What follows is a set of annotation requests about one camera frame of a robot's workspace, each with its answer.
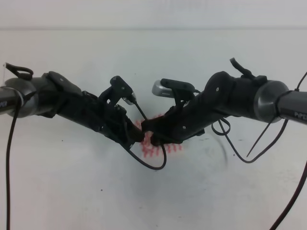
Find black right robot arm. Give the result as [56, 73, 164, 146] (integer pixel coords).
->
[142, 71, 307, 145]

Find black camera cable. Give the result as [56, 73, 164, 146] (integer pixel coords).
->
[211, 57, 307, 230]
[4, 62, 168, 230]

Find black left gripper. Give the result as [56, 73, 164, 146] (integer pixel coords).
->
[86, 92, 144, 150]

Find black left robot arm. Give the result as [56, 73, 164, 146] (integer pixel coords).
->
[0, 71, 144, 149]

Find pink white wavy towel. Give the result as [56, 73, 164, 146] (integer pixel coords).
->
[139, 131, 184, 159]

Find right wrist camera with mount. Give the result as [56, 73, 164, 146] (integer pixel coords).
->
[152, 79, 200, 105]

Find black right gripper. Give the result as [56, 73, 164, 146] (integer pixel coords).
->
[141, 100, 205, 146]

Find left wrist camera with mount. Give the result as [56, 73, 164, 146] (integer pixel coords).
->
[98, 76, 137, 107]

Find black right camera cable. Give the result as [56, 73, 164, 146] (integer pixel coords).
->
[211, 57, 307, 230]

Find black left camera cable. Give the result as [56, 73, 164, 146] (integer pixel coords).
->
[4, 62, 168, 230]

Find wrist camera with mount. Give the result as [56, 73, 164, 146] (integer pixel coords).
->
[98, 76, 137, 107]
[152, 79, 200, 105]

